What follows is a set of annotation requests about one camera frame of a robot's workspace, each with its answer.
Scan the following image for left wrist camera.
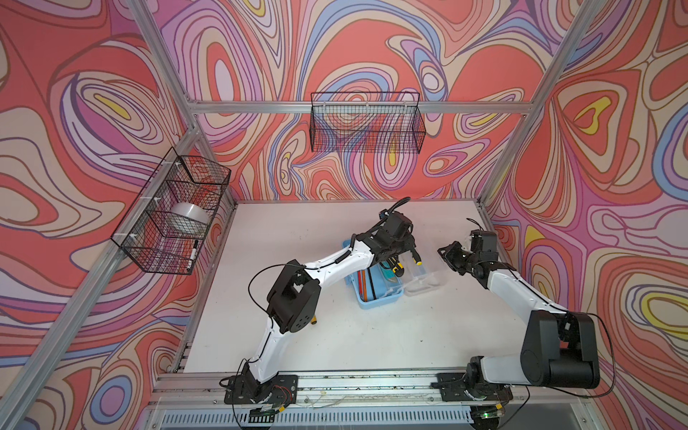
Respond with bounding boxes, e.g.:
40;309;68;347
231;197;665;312
383;211;413;240

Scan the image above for blue plastic toolbox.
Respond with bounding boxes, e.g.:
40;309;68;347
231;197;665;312
341;235;450;310

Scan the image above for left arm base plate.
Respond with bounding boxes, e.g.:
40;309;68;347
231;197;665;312
219;374;298;407

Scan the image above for yellow black utility knife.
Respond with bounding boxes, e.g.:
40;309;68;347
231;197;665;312
389;257;405;278

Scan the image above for left wire basket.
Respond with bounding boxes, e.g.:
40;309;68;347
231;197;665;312
111;149;231;275

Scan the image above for wire basket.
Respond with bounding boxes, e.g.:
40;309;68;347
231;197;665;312
111;149;231;275
309;91;426;154

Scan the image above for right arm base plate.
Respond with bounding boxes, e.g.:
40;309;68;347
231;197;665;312
430;373;513;403

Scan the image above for silver tape roll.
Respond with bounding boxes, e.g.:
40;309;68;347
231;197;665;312
167;202;210;238

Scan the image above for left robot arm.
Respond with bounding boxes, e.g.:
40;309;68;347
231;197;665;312
239;227;421;392

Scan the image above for back wire basket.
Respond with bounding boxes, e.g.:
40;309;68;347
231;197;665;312
309;91;426;154

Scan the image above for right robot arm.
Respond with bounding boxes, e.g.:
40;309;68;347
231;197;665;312
437;229;600;390

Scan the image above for black marker in basket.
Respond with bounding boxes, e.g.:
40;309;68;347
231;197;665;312
186;239;199;272

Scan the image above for black yellow screwdriver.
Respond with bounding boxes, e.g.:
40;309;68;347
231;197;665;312
410;249;423;266

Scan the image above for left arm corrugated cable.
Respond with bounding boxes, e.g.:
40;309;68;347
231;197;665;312
375;196;412;219

